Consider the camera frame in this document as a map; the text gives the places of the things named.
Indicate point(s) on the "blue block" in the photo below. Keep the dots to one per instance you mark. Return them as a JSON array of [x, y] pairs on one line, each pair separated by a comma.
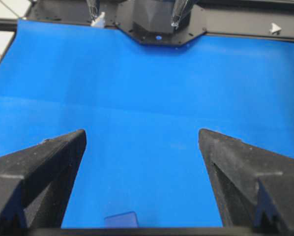
[[123, 220]]

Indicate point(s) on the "black aluminium frame rail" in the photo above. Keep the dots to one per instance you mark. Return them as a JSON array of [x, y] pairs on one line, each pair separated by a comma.
[[255, 27]]

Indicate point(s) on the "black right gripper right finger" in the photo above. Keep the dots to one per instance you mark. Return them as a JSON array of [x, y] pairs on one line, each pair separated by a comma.
[[253, 187]]

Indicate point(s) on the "blue table mat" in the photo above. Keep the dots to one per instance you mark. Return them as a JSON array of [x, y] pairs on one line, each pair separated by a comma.
[[142, 108]]

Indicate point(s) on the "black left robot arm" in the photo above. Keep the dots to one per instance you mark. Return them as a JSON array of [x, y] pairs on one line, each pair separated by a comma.
[[156, 16]]

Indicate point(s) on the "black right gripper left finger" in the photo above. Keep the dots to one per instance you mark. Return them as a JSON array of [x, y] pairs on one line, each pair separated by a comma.
[[36, 182]]

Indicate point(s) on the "small white triangular bracket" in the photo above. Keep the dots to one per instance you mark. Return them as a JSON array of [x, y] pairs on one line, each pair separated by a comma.
[[275, 29]]

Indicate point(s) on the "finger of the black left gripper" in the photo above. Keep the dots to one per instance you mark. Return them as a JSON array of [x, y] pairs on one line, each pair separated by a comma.
[[181, 9], [94, 6]]

